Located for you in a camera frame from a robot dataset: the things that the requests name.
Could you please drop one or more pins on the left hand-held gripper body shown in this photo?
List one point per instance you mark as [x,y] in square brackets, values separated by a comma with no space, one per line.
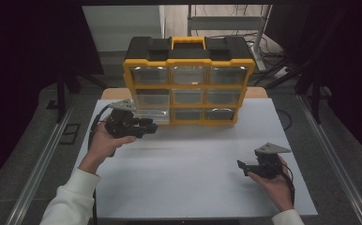
[119,122]

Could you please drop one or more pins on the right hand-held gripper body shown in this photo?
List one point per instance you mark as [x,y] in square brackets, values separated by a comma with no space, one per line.
[269,162]

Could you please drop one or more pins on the clear plastic drawer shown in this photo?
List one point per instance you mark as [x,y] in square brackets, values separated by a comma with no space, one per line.
[152,104]

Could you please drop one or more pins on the yellow black drawer organizer cabinet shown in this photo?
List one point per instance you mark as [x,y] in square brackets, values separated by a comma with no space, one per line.
[188,50]

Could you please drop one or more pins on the person's right hand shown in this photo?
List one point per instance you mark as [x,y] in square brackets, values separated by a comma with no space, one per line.
[274,189]

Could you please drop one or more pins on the person's left hand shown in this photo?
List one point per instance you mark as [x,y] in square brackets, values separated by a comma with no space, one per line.
[102,146]

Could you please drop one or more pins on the wooden table board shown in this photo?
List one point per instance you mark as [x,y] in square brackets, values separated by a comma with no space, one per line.
[116,93]

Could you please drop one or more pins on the black stand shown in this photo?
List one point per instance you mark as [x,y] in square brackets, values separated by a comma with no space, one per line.
[315,93]
[62,93]

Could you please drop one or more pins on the white power strip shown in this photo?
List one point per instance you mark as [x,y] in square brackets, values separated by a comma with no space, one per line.
[281,72]

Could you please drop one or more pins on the white panel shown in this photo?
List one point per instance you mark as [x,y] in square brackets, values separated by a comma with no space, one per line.
[123,25]

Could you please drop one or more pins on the aluminium rail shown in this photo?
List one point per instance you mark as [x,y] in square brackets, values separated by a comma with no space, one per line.
[38,168]
[332,150]

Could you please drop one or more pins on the grey metal desk frame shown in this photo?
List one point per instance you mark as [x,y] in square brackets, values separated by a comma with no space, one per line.
[226,22]

